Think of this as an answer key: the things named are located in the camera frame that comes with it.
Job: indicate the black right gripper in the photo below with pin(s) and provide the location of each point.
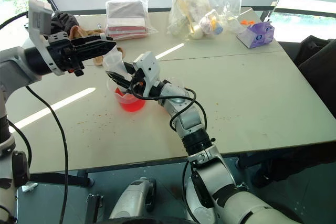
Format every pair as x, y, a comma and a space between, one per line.
137, 82

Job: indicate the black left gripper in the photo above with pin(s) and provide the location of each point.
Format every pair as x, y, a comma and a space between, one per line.
59, 53

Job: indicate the clear plastic bag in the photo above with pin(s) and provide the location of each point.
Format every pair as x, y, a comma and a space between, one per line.
114, 61
231, 22

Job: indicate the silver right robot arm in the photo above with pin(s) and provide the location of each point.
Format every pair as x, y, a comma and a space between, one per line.
210, 171

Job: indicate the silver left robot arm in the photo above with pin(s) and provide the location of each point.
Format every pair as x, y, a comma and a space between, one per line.
13, 64

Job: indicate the clear cup with red liquid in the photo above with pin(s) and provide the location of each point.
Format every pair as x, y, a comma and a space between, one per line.
131, 104

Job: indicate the tan plush toy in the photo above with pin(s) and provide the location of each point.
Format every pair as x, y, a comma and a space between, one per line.
84, 32

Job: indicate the black cloth glove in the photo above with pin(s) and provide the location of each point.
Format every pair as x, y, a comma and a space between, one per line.
63, 20

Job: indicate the bagged pink and white boxes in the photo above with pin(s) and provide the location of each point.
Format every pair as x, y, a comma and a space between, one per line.
126, 16

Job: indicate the clear bag of toy food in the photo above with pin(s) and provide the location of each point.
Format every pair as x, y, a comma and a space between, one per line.
194, 16

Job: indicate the clear crumpled plastic bag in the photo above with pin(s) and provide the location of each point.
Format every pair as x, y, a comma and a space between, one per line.
231, 22

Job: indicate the silver robot leg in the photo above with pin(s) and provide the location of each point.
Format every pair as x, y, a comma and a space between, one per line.
132, 199

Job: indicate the small orange pieces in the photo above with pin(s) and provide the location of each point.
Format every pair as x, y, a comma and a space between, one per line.
246, 21

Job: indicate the purple tissue box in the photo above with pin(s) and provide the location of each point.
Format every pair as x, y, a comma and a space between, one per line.
256, 35

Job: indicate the black chair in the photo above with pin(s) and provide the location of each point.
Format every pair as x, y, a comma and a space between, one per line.
317, 66

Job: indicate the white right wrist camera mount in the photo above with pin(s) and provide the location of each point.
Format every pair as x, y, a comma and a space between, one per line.
148, 69

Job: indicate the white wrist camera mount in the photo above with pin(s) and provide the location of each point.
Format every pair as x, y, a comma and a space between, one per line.
148, 69
39, 19

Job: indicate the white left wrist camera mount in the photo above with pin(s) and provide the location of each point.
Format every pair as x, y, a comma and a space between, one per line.
39, 19

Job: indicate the black table frame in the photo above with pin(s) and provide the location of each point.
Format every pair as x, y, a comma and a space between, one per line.
60, 178

